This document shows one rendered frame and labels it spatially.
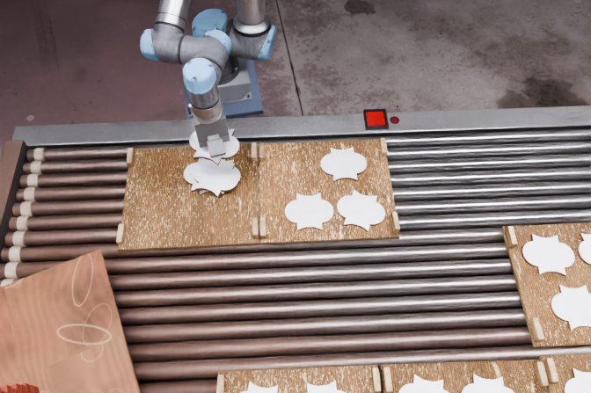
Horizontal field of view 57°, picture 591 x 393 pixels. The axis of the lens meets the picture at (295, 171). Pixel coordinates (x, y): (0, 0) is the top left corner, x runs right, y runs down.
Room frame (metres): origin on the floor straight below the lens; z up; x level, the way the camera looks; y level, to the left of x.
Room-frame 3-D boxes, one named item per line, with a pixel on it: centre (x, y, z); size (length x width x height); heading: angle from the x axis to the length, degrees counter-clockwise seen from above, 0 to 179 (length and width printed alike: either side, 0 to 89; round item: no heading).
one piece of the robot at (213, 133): (0.84, 0.22, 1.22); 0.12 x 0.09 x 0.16; 17
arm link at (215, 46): (0.96, 0.22, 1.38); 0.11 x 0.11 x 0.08; 78
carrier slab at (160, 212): (0.81, 0.32, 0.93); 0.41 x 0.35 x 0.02; 93
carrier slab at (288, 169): (0.83, -0.09, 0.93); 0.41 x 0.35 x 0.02; 93
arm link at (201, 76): (0.86, 0.23, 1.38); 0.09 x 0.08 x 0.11; 168
